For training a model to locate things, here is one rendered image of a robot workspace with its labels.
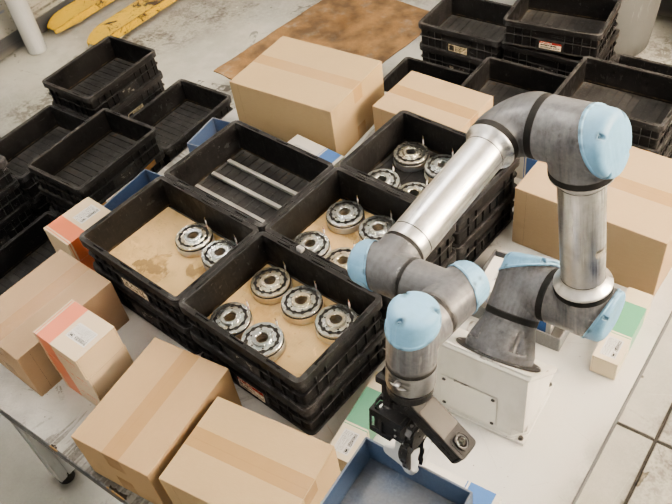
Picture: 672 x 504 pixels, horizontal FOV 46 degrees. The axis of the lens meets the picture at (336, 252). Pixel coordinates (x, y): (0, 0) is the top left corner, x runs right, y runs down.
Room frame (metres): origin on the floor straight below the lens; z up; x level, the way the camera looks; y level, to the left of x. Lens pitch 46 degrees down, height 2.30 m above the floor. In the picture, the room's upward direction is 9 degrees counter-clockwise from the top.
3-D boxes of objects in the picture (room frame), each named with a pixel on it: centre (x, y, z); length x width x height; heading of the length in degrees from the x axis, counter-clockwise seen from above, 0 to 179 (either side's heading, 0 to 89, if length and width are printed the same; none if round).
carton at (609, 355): (1.11, -0.65, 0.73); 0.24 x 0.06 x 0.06; 139
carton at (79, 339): (1.24, 0.64, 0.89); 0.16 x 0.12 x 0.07; 46
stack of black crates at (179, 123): (2.71, 0.56, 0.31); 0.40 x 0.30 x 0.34; 138
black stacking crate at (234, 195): (1.71, 0.20, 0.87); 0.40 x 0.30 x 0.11; 43
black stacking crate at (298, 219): (1.42, -0.07, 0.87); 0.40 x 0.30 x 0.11; 43
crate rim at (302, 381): (1.21, 0.15, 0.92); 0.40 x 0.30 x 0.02; 43
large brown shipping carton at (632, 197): (1.46, -0.74, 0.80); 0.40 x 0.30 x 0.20; 46
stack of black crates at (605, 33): (2.80, -1.07, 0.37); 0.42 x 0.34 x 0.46; 48
